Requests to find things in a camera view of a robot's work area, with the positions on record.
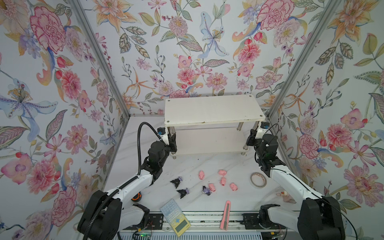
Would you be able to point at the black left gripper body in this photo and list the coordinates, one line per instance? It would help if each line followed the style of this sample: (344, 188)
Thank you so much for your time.
(173, 147)

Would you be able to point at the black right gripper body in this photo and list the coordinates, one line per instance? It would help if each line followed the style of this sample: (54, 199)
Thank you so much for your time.
(252, 141)

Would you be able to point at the black purple toy figure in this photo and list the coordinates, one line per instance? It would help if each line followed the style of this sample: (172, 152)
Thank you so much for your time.
(206, 191)
(183, 192)
(176, 182)

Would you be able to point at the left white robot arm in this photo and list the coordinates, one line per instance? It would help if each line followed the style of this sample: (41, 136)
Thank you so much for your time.
(109, 212)

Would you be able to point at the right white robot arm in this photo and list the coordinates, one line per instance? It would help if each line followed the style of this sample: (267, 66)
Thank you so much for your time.
(319, 218)

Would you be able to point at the white two-tier shelf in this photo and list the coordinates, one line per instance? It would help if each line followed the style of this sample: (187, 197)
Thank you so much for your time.
(211, 125)

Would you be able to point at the tape roll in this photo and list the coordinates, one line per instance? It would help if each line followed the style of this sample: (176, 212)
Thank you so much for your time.
(258, 180)

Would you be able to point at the pink pig toy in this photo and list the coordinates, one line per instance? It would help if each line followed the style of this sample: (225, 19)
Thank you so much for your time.
(233, 187)
(201, 175)
(222, 172)
(223, 181)
(212, 187)

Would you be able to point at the orange black round object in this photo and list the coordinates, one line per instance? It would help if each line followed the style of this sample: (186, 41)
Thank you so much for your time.
(137, 197)

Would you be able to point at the yellow calculator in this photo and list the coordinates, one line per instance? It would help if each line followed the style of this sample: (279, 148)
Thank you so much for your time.
(175, 217)

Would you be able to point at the pink box cutter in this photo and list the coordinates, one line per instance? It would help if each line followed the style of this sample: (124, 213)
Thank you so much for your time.
(226, 216)

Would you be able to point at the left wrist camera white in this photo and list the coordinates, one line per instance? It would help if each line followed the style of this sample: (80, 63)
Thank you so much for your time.
(162, 134)

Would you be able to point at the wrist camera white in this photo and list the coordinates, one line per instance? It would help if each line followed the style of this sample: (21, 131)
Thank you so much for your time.
(262, 128)
(162, 134)

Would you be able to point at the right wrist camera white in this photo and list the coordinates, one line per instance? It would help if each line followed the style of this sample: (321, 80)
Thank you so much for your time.
(262, 128)

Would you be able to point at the aluminium front rail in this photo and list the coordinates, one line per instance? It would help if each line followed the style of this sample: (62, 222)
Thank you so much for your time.
(211, 222)

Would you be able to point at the aluminium corner post right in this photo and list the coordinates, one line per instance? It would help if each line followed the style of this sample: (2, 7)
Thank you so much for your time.
(320, 26)

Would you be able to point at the aluminium corner post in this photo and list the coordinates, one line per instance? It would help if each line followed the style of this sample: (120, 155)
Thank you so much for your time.
(320, 26)
(94, 44)

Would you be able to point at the aluminium corner post left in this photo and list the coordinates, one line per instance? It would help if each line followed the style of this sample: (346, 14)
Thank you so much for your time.
(94, 44)

